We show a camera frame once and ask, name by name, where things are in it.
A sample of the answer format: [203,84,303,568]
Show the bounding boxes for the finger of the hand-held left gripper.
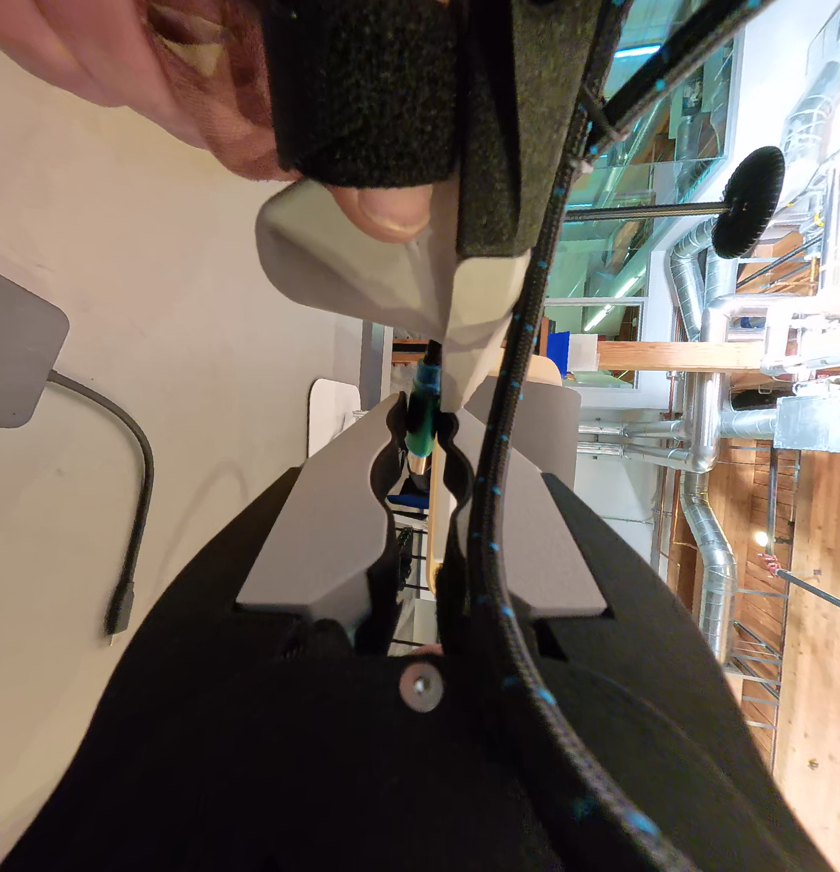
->
[440,251,533,415]

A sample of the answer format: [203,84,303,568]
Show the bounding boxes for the thin black cable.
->
[47,370,156,646]

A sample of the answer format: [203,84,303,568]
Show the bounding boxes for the black fuzzy boom microphone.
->
[565,145,787,261]

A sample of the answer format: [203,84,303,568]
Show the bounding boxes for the white panel stand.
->
[307,378,364,459]

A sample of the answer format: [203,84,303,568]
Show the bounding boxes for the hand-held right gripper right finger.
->
[435,407,615,655]

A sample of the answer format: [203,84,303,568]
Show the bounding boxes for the wooden ceiling beam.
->
[596,339,767,373]

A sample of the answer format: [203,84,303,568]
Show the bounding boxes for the black adapter box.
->
[0,264,71,430]

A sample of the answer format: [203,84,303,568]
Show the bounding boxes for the silver ventilation ducts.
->
[575,0,840,667]

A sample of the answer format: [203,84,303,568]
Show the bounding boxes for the braided green-plug hdmi cable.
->
[405,0,775,872]

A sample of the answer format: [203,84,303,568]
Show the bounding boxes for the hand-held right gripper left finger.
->
[236,392,403,653]

